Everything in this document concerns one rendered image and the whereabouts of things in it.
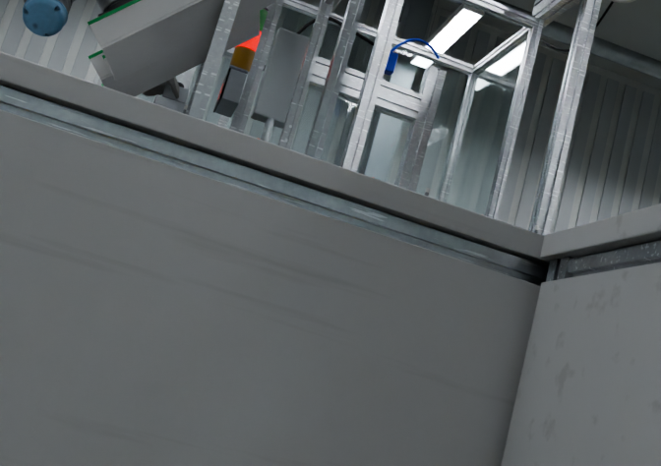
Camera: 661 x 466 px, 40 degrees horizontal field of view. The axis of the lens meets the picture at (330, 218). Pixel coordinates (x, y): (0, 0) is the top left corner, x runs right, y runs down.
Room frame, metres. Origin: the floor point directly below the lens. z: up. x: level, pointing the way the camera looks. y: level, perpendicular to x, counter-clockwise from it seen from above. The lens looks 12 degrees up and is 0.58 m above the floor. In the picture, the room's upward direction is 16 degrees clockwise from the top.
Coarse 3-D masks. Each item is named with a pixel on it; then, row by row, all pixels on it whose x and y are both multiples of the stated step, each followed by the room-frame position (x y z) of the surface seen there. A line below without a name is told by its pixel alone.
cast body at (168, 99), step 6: (180, 84) 1.69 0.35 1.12; (168, 90) 1.67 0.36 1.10; (180, 90) 1.68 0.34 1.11; (186, 90) 1.68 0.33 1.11; (156, 96) 1.67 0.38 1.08; (162, 96) 1.67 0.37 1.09; (168, 96) 1.67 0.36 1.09; (174, 96) 1.68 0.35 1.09; (180, 96) 1.68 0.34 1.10; (186, 96) 1.68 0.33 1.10; (156, 102) 1.67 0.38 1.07; (162, 102) 1.67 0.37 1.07; (168, 102) 1.68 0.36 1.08; (174, 102) 1.68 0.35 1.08; (180, 102) 1.68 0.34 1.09; (174, 108) 1.68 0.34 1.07; (180, 108) 1.68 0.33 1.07
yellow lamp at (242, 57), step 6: (240, 48) 1.89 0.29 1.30; (246, 48) 1.88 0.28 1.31; (234, 54) 1.89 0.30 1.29; (240, 54) 1.88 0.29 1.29; (246, 54) 1.88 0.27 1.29; (252, 54) 1.89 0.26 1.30; (234, 60) 1.89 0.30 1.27; (240, 60) 1.88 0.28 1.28; (246, 60) 1.89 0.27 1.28; (252, 60) 1.90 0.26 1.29; (240, 66) 1.88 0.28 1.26; (246, 66) 1.89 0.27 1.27
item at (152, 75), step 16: (256, 16) 1.40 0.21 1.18; (240, 32) 1.44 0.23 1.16; (256, 32) 1.47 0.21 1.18; (192, 48) 1.40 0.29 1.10; (208, 48) 1.44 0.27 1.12; (96, 64) 1.35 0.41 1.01; (160, 64) 1.40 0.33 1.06; (176, 64) 1.44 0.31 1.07; (192, 64) 1.47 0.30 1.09; (112, 80) 1.37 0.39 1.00; (128, 80) 1.40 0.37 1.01; (144, 80) 1.43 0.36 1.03; (160, 80) 1.47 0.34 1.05
